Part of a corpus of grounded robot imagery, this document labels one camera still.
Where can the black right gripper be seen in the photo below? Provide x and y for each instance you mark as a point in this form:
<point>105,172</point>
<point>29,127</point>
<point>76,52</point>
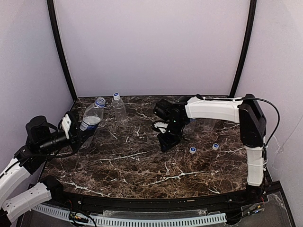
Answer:
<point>169,138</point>

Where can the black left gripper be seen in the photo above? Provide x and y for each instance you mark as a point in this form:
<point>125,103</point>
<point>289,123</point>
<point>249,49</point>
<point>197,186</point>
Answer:
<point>74,133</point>

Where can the blue label water bottle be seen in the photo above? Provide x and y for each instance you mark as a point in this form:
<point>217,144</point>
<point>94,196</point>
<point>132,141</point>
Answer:
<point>190,127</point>

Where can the pepsi label bottle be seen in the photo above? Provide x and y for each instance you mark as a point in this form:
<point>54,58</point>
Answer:
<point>91,119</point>

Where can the clear plastic bottle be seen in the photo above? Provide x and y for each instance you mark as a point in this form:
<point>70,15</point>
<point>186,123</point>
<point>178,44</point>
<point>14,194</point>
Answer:
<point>209,124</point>

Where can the white blue bottle cap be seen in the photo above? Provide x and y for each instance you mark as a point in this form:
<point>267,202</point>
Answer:
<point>215,146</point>

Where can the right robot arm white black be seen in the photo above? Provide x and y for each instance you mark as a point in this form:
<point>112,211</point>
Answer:
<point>244,111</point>

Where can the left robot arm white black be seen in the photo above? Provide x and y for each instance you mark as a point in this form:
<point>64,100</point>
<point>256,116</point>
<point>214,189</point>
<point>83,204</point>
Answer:
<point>44,141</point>

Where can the clear bottle at back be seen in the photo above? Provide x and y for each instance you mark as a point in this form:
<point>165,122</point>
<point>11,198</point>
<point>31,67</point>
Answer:
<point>120,112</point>

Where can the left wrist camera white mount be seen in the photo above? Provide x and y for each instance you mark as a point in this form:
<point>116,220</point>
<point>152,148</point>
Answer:
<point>66,125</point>

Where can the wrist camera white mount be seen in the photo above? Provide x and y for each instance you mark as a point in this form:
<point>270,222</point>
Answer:
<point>159,126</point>
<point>66,125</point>

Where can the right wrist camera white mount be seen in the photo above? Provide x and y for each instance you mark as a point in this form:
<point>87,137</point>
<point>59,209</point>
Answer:
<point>159,126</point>

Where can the white slotted cable duct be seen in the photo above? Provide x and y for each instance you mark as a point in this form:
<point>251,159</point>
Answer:
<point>109,218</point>

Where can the black front table rail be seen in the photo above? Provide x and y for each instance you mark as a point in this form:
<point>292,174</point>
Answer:
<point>96,204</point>

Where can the left black frame post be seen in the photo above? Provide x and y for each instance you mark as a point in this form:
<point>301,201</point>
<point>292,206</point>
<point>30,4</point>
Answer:
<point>60,50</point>

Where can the black frame post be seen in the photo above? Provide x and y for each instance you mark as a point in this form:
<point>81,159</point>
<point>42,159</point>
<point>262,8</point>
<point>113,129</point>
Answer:
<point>245,46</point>
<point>60,50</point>

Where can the right black frame post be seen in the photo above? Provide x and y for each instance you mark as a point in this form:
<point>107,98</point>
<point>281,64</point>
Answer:
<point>245,46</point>

